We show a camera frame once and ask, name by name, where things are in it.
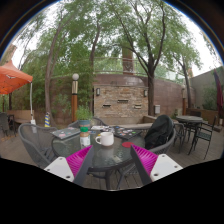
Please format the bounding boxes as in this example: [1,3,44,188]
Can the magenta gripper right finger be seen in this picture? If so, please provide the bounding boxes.
[130,144,182,185]

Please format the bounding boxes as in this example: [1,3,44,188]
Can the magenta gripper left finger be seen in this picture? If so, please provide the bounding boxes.
[45,145,94,186]

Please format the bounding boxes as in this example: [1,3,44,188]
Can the black metal chair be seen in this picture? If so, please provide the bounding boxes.
[189,117,217,152]

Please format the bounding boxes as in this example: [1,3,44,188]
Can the dark sticker-covered laptop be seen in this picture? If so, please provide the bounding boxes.
[114,126,141,140]

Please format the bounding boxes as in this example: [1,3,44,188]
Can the black backpack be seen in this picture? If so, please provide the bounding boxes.
[144,115,173,149]

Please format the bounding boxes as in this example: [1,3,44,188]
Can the grey wicker chair left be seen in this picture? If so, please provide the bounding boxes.
[18,123,57,168]

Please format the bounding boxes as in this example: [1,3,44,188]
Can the wooden globe lamp post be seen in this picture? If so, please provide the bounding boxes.
[71,73,79,122]

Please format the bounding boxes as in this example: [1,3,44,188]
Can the orange patio umbrella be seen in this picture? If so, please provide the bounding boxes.
[0,61,33,94]

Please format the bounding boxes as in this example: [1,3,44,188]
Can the red round coaster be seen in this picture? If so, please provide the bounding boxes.
[122,142,134,148]

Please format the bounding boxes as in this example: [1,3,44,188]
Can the potted green plant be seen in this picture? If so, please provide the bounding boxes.
[76,105,92,120]

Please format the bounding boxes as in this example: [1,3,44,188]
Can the round background patio table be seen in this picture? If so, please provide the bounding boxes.
[176,115,203,130]

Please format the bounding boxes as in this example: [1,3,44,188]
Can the stone brick fountain wall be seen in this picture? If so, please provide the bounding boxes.
[93,74,148,124]

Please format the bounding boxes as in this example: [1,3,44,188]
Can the green-capped plastic bottle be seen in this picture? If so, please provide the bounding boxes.
[80,127,90,148]

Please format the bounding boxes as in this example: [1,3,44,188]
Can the white ceramic mug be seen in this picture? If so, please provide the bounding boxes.
[95,132,114,147]

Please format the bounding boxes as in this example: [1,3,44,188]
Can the sticker-covered grey laptop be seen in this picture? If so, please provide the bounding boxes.
[52,127,80,139]

